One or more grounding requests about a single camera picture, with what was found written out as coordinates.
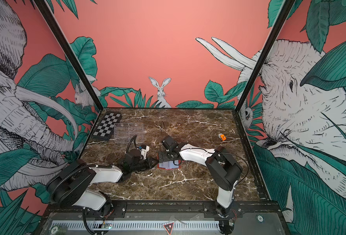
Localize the red leather card holder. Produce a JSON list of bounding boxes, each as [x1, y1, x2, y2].
[[156, 160, 182, 171]]

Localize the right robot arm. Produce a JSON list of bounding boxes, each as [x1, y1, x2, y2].
[[158, 136, 243, 217]]

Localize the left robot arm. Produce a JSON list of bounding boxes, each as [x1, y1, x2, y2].
[[46, 147, 158, 216]]

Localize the clear acrylic card display rack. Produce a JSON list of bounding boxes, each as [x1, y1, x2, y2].
[[114, 122, 145, 144]]

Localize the folded black chess board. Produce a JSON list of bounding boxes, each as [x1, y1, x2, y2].
[[92, 112, 122, 141]]

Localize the orange toy car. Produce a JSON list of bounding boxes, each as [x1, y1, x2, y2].
[[218, 134, 226, 141]]

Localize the red warning triangle sticker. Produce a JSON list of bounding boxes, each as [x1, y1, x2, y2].
[[163, 222, 175, 235]]

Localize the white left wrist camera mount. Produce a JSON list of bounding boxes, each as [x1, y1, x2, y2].
[[139, 145, 150, 160]]

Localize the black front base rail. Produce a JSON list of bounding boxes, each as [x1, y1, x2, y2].
[[42, 199, 282, 219]]

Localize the black corner frame post left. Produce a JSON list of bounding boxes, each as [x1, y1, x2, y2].
[[34, 0, 104, 112]]

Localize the black corner frame post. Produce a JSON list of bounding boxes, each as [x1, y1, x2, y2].
[[235, 0, 295, 113], [34, 0, 104, 112]]

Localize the black corner frame post right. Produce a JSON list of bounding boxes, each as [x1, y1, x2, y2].
[[235, 0, 295, 113]]

